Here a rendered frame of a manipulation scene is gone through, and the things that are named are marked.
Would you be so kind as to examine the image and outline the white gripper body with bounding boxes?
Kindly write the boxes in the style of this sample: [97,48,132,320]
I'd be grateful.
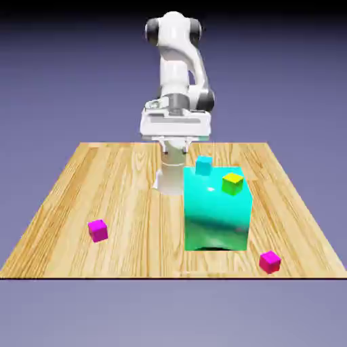
[139,107,212,142]

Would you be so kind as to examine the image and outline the small cyan cube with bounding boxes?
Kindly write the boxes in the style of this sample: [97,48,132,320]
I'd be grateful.
[194,155,213,177]

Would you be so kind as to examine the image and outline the small yellow cube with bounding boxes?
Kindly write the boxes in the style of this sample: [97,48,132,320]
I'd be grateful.
[221,172,245,197]

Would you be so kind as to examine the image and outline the small magenta cube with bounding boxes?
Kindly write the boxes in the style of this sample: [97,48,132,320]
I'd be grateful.
[87,218,109,243]
[258,249,282,274]

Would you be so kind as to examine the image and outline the large teal box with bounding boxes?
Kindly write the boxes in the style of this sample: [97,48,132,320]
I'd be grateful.
[183,165,254,252]

